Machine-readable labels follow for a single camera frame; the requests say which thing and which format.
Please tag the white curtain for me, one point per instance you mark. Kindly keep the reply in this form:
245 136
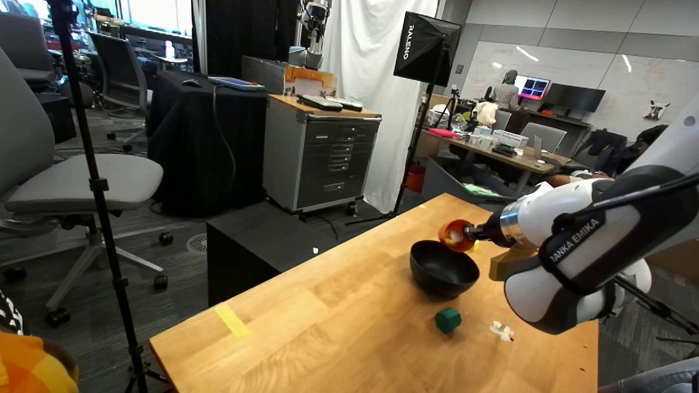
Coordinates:
363 88

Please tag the black softbox light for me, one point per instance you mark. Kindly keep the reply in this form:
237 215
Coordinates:
427 47

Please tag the black cloth covered table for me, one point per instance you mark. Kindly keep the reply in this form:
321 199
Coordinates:
197 144

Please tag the black low platform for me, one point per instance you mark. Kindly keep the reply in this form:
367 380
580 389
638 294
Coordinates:
270 237

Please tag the yellow tape strip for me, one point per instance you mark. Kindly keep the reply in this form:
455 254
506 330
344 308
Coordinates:
231 321

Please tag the cluttered wooden desk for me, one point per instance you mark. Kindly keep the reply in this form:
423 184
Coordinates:
503 154

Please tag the orange wooden box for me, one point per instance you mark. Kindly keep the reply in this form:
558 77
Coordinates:
308 80

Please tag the seated person in dark shirt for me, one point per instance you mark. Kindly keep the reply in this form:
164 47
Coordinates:
640 149

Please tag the dark office chair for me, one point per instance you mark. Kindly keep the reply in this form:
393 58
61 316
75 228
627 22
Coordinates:
120 73

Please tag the black bowl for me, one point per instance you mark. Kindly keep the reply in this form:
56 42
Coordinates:
441 275

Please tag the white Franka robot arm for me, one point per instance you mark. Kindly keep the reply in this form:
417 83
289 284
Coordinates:
604 240

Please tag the red bucket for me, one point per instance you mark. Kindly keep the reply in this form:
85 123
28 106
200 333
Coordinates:
415 180

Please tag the black camera tripod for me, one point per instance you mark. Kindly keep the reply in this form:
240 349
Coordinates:
99 203

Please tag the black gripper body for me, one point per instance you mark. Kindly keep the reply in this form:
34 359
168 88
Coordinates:
495 232

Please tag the black backdrop panel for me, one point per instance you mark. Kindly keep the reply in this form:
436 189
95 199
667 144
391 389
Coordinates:
247 34

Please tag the light grey office chair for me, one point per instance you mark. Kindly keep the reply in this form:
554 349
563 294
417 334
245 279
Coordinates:
73 182

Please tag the orange plastic cup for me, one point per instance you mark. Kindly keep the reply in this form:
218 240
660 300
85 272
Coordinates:
450 234

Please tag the grey drawer cabinet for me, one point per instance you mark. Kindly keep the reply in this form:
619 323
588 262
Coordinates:
319 159

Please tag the black wide monitor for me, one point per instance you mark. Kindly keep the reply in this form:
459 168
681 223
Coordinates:
574 99

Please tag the green toy block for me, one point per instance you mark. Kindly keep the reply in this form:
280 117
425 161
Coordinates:
449 321

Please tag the white tape marker with stick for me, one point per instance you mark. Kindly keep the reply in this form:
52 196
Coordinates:
501 333

